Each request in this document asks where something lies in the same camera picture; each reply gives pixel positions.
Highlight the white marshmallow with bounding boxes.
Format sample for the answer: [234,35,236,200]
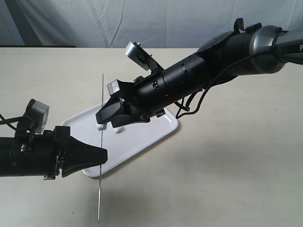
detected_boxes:
[113,127,123,133]
[97,124,107,131]

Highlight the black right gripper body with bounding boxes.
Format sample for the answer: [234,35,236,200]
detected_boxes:
[118,75,170,118]

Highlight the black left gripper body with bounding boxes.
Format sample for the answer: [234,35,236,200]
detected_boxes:
[44,126,71,180]

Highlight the light blue backdrop cloth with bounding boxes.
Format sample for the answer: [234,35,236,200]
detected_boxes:
[0,0,303,48]

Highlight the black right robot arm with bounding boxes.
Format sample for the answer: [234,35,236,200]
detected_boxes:
[96,18,303,128]

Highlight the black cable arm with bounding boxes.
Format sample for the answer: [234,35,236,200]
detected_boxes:
[175,27,303,119]
[0,113,24,131]

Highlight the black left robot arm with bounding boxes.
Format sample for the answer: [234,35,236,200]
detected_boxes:
[0,126,108,180]

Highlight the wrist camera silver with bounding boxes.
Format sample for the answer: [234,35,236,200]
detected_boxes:
[24,99,50,134]
[125,42,164,74]

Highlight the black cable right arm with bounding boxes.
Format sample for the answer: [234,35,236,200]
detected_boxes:
[175,27,303,119]

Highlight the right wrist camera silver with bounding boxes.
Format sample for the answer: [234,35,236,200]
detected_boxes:
[125,42,164,74]

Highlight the thin metal skewer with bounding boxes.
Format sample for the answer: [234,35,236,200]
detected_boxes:
[98,73,104,222]

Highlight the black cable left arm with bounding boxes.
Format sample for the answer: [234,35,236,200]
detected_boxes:
[0,113,24,131]

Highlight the white rectangular plastic tray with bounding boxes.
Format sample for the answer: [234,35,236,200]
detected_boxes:
[62,104,178,177]

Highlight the white marshmallow top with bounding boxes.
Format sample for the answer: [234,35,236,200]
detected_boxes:
[113,127,123,133]

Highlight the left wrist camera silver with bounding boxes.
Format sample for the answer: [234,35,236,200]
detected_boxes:
[24,99,50,134]

